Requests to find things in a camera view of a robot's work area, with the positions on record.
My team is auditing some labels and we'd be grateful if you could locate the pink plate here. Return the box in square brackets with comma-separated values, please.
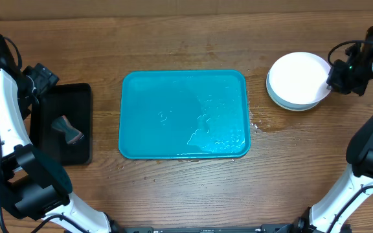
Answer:
[268, 52, 330, 104]

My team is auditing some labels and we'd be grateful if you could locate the light blue plate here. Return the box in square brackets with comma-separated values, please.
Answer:
[266, 73, 319, 111]

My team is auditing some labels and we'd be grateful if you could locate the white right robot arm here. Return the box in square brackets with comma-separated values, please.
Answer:
[280, 26, 373, 232]

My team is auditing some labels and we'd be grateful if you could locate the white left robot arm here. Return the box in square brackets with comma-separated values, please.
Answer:
[0, 34, 120, 232]

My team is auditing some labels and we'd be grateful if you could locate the black plastic tray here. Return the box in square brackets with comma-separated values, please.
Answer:
[30, 83, 93, 166]

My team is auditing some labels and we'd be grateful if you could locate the teal plastic tray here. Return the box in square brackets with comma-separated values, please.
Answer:
[119, 70, 251, 160]

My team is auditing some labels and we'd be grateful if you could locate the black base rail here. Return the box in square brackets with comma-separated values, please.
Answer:
[111, 224, 297, 233]

